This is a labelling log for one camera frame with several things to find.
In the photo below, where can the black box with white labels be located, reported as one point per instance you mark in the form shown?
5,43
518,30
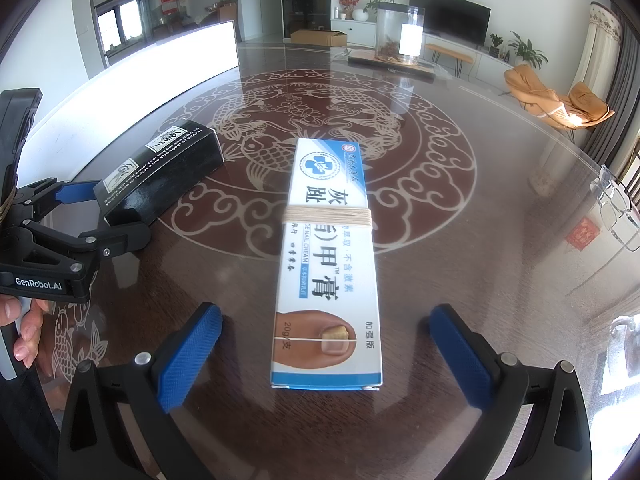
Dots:
160,170

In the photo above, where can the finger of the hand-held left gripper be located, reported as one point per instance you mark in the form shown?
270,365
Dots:
120,242
75,194

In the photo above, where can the small green potted plant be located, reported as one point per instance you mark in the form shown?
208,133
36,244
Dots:
495,44

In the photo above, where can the red window poster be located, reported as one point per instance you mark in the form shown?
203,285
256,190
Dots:
169,1

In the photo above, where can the green leafy potted plant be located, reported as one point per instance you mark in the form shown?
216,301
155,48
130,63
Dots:
377,4

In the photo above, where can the white round vase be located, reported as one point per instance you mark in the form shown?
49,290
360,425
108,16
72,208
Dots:
360,15

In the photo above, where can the glass terrarium jar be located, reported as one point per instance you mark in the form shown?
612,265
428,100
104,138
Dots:
390,30

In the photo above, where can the orange lounge chair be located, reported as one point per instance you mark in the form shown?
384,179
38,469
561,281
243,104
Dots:
540,95

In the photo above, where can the dark glass display cabinet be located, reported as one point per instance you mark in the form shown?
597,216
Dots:
305,0

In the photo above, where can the tall green potted plant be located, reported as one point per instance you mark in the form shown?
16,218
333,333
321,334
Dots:
527,50

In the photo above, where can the black television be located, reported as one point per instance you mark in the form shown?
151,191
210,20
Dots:
450,15

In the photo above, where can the white television cabinet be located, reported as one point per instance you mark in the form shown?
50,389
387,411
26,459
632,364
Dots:
360,32

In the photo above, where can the brown elastic band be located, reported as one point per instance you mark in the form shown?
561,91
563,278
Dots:
7,205

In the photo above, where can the clear rimless eyeglasses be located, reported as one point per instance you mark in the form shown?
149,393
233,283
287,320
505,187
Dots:
615,205

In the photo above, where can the person's left hand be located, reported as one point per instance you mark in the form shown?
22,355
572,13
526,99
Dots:
32,330

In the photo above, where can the red flower arrangement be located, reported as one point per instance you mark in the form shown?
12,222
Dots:
347,2

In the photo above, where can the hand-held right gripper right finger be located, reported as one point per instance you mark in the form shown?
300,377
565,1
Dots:
465,355

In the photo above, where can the brown cardboard carton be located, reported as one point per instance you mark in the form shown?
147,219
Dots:
317,38

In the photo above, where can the wooden bench with metal legs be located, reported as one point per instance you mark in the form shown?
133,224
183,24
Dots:
450,52

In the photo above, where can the beige elastic band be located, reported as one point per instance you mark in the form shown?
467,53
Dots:
327,217

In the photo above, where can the grey curtain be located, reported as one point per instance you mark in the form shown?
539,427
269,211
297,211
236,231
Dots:
627,90

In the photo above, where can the brown patterned desktop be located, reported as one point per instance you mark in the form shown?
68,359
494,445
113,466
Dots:
475,240

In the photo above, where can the glass teapot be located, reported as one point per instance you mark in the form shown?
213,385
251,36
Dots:
625,335

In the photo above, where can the covered standing air conditioner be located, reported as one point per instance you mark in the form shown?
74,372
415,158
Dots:
597,50

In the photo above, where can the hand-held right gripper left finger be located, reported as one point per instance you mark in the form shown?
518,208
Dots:
187,355

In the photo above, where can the blue and white medicine box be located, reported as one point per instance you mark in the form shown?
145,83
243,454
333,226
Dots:
325,280

